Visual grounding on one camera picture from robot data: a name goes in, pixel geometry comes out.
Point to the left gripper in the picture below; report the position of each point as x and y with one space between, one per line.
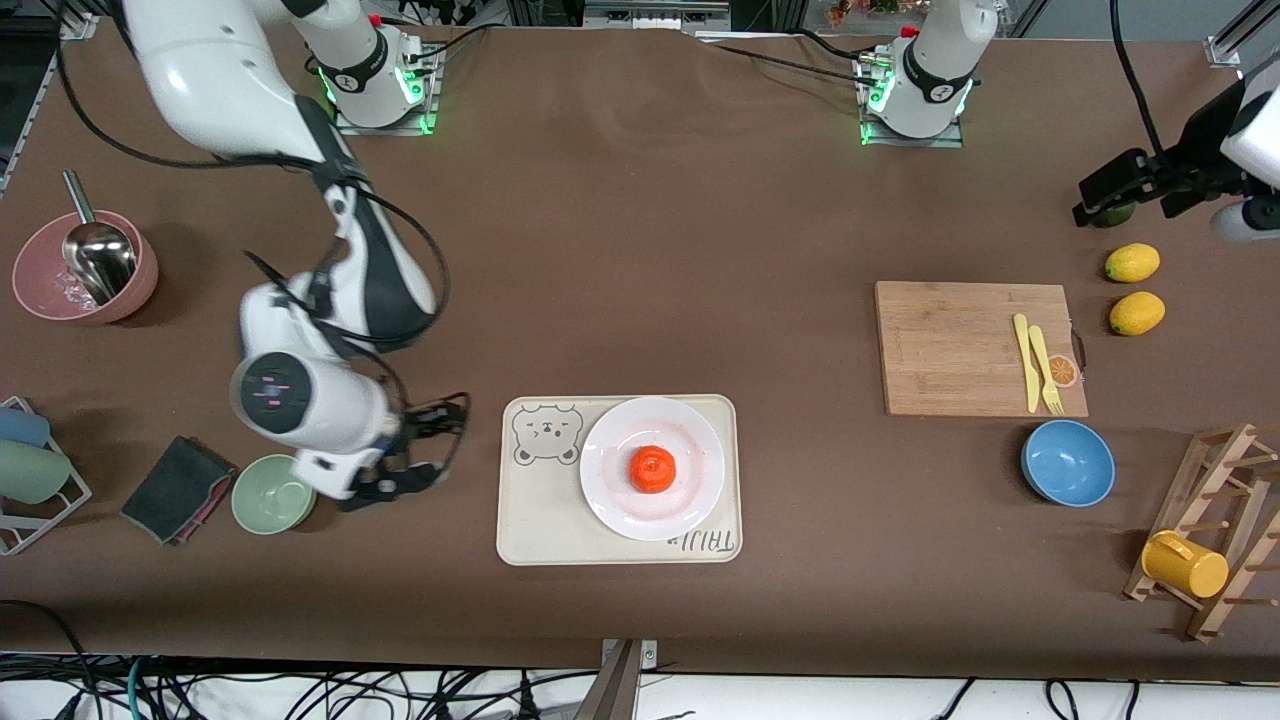
1199 147

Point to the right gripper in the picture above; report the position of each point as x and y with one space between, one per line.
418 428

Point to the white round plate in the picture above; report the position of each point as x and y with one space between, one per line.
620 440

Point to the orange mandarin fruit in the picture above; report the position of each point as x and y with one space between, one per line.
653 470

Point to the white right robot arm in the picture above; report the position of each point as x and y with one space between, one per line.
220 90

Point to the dark green lime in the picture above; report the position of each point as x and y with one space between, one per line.
1115 216

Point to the yellow lemon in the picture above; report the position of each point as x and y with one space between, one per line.
1132 263
1137 313

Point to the pale green bowl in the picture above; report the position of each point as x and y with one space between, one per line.
273 494

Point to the cream bear print tray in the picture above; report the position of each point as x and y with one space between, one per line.
540 520

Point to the pink folded cloth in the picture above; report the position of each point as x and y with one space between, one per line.
215 500

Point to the orange slice piece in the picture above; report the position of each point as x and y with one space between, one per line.
1062 372

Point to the yellow plastic knife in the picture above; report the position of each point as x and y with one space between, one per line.
1025 360

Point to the yellow plastic fork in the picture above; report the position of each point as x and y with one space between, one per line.
1043 375

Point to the dark grey folded cloth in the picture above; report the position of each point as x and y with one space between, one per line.
175 485

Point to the bamboo cutting board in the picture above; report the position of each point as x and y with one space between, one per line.
950 350

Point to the blue bowl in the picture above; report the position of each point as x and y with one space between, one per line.
1068 463

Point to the wooden cup rack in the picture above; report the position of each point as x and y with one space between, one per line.
1230 540

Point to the metal scoop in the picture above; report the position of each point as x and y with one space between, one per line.
100 260

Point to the yellow mug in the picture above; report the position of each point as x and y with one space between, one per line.
1185 565

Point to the pale green cup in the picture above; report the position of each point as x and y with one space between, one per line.
30 472

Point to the light blue cup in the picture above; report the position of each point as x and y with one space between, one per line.
20 427

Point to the pink bowl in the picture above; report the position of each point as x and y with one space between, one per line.
40 270

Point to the aluminium frame profile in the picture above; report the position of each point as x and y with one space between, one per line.
1240 35
78 25

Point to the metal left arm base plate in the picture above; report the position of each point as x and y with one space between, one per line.
945 140

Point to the metal table edge bracket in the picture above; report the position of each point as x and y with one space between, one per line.
622 690

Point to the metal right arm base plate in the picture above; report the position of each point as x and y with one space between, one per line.
425 125

